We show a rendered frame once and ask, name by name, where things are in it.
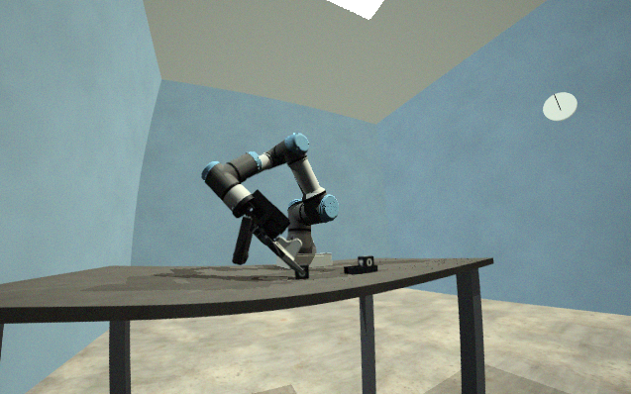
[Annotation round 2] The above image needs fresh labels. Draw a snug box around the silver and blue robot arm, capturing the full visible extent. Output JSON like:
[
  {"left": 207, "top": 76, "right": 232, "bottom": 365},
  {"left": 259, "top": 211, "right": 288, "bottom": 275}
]
[{"left": 201, "top": 134, "right": 339, "bottom": 265}]

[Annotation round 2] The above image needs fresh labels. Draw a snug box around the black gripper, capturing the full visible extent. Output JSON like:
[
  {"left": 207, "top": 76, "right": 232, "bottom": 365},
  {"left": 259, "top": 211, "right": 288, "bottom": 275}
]
[{"left": 233, "top": 189, "right": 306, "bottom": 274}]

